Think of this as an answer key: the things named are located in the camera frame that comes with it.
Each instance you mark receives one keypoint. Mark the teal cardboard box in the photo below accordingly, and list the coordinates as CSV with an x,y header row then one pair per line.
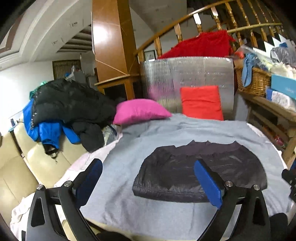
x,y
284,85

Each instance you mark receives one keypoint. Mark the wooden cabinet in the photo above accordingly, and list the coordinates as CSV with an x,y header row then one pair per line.
x,y
127,87

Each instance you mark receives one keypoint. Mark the cream leather sofa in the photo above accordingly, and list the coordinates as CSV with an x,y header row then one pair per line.
x,y
24,164

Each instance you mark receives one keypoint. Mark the white patterned box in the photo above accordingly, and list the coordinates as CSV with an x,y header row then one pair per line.
x,y
281,99

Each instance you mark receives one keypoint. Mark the silver foil insulation panel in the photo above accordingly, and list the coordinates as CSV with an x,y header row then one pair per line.
x,y
162,80

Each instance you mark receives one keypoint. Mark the dark grey puffer jacket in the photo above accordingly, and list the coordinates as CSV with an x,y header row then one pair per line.
x,y
167,174

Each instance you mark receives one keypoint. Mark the light blue cloth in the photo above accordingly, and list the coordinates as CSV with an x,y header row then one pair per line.
x,y
251,60

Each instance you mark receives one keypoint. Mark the red garment on railing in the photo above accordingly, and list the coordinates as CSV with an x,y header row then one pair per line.
x,y
208,44

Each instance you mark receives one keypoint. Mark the wicker basket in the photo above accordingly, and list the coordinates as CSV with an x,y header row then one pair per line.
x,y
260,81

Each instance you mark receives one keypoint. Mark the orange-red cushion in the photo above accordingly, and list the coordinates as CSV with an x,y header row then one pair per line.
x,y
201,102

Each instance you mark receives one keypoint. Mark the black puffer coat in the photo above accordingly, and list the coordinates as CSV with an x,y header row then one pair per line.
x,y
83,109

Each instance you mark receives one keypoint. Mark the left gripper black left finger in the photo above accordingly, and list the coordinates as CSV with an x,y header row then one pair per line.
x,y
43,220

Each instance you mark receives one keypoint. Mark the wooden shelf unit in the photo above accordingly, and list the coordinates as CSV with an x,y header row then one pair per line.
x,y
277,123

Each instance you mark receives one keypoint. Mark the light blue-grey blanket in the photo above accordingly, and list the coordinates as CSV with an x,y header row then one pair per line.
x,y
113,202

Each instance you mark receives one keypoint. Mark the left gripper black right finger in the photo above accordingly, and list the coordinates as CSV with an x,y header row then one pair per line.
x,y
253,220

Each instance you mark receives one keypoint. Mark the white bed sheet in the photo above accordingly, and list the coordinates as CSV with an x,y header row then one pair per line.
x,y
19,214

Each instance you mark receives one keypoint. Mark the blue jacket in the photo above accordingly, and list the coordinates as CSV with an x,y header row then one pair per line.
x,y
48,132

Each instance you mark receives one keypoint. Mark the brown tiled column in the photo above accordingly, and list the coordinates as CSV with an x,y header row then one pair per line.
x,y
113,39

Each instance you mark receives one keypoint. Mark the magenta pillow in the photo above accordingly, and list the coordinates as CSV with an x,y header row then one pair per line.
x,y
138,110

